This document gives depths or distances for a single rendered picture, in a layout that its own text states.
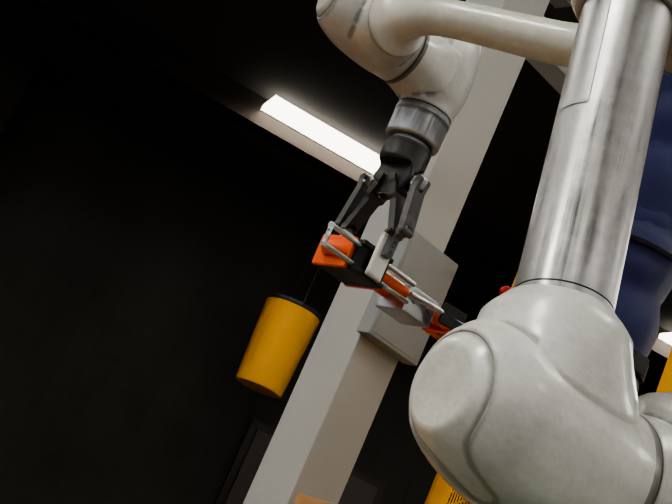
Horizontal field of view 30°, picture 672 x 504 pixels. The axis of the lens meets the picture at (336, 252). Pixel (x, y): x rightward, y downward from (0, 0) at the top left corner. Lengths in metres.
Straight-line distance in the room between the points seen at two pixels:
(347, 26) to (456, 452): 0.91
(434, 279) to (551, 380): 2.20
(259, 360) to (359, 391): 6.66
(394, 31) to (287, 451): 1.58
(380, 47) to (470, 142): 1.61
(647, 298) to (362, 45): 0.76
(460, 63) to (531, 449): 0.98
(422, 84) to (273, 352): 7.99
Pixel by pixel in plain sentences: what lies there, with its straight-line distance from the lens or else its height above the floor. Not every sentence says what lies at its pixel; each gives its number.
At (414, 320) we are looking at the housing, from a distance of 1.96.
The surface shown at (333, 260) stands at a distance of 1.86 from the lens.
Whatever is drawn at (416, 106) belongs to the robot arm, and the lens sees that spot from 1.94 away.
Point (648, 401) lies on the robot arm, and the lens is 1.29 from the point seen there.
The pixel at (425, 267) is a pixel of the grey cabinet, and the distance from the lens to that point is 3.26.
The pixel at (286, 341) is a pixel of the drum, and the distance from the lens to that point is 9.88.
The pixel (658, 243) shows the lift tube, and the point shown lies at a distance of 2.31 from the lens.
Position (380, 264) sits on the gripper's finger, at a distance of 1.86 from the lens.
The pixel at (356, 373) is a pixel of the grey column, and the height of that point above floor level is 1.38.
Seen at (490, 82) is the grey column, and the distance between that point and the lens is 3.51.
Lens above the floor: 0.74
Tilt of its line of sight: 16 degrees up
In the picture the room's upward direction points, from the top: 24 degrees clockwise
